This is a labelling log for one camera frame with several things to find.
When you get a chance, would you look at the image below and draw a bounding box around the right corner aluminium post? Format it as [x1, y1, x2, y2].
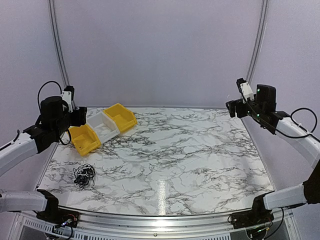
[246, 0, 269, 84]

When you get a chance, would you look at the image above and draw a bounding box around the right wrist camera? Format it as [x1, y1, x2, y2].
[236, 78, 255, 103]

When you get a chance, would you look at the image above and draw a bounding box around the cable bundle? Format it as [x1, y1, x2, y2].
[72, 163, 97, 191]

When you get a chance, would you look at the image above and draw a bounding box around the aluminium front rail frame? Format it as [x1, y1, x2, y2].
[7, 210, 301, 240]

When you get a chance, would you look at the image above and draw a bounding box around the yellow bin near left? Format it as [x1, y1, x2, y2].
[69, 124, 101, 156]

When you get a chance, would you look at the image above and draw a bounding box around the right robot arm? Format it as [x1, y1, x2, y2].
[225, 78, 320, 224]

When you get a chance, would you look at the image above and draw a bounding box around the white translucent bin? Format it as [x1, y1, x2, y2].
[87, 111, 120, 144]

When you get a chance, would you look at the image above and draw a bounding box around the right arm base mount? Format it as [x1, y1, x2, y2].
[227, 194, 274, 229]

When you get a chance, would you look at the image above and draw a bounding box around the corner aluminium post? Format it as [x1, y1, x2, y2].
[48, 0, 70, 87]
[246, 0, 269, 84]

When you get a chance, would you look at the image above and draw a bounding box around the left corner aluminium post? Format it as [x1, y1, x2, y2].
[48, 0, 70, 87]

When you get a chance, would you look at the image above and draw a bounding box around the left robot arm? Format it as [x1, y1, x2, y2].
[0, 85, 87, 223]

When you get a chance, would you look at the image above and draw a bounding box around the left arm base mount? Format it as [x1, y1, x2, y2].
[36, 189, 80, 228]

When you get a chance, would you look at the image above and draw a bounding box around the yellow bin far right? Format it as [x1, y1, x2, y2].
[102, 103, 138, 133]

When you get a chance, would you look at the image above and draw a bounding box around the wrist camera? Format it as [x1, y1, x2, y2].
[60, 85, 75, 113]
[236, 78, 255, 103]

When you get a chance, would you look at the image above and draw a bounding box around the yellow bin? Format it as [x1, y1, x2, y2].
[102, 103, 138, 133]
[69, 124, 101, 156]

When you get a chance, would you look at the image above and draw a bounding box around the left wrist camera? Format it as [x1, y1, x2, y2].
[60, 85, 75, 113]

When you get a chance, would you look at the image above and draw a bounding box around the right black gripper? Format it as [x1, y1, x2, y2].
[226, 98, 264, 121]

